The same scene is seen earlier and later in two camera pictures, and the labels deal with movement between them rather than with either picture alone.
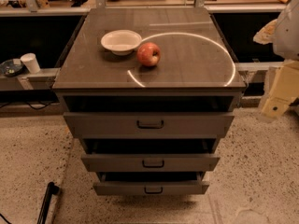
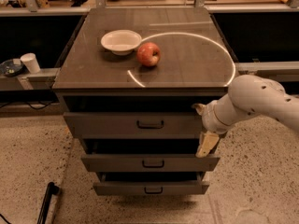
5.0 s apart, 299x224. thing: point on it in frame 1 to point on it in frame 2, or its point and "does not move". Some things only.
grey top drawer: [149, 125] does not move
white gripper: [287, 36] to [209, 119]
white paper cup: [31, 63] does not move
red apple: [149, 53] does not move
